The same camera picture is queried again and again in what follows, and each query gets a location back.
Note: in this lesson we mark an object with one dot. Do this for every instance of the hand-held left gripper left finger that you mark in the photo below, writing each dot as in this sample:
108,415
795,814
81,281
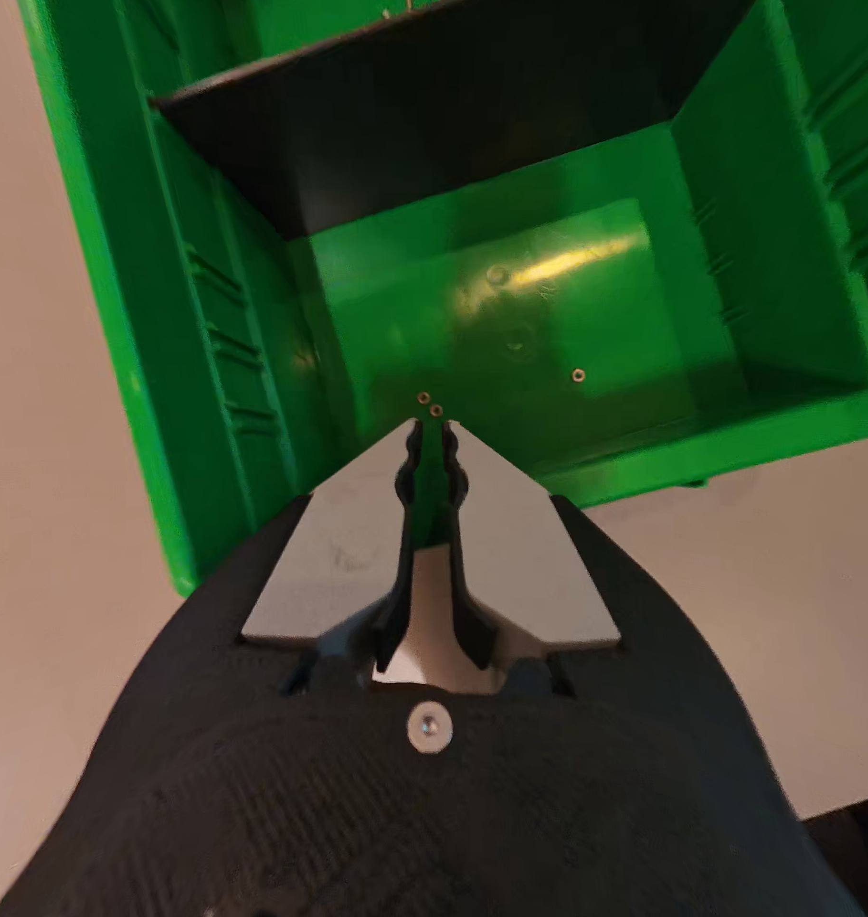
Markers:
326,566

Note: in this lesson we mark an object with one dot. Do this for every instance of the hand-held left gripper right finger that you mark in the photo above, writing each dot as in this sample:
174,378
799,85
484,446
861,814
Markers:
533,566

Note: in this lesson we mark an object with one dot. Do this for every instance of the green plastic bin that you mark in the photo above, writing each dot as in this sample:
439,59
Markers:
763,250

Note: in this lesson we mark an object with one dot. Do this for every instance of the grey desk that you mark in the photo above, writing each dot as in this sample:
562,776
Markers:
727,609

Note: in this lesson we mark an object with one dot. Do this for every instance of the person's lap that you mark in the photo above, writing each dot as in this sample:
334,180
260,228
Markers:
856,859

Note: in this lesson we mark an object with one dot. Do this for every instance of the black bin divider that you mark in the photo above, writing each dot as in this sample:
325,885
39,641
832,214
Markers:
441,121

